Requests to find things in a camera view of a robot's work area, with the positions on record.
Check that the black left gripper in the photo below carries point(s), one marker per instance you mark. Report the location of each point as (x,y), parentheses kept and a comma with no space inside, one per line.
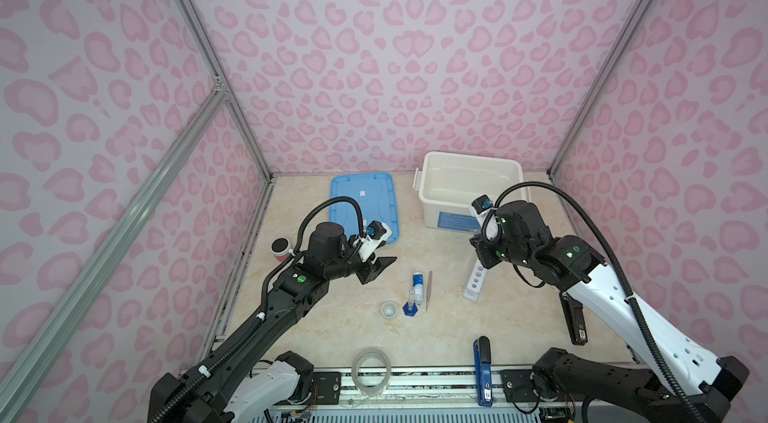
(375,269)

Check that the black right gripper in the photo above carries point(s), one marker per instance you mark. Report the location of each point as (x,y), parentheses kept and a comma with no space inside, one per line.
(483,251)

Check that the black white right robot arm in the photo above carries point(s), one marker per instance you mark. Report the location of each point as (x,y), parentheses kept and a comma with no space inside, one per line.
(678,379)

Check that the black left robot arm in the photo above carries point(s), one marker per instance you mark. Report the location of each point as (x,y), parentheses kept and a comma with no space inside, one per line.
(204,392)

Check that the white test tube rack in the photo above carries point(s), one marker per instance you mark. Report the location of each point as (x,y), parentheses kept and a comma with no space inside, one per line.
(475,281)

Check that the metal tweezers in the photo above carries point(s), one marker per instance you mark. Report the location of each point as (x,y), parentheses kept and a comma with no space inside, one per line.
(428,290)

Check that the blue base small vial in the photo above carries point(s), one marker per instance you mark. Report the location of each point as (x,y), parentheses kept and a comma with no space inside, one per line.
(410,308)

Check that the blue plastic box lid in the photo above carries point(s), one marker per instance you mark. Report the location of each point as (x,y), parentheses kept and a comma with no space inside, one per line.
(376,196)

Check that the white plastic storage box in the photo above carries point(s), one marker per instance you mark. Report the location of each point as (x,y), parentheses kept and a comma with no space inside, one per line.
(447,184)

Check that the blue black stapler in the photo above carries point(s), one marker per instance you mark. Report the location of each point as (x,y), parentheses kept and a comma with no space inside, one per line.
(483,371)

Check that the clear tape roll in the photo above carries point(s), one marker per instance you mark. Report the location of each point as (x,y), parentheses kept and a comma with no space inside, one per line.
(371,372)

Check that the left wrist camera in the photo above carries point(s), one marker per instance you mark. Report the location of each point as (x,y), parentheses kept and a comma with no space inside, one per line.
(376,235)

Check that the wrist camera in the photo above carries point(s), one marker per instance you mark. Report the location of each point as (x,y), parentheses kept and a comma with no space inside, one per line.
(376,235)
(480,205)

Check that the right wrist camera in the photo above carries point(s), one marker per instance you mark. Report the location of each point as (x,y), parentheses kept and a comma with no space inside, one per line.
(480,205)

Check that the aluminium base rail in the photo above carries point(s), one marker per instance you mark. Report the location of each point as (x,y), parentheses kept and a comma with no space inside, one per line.
(415,394)

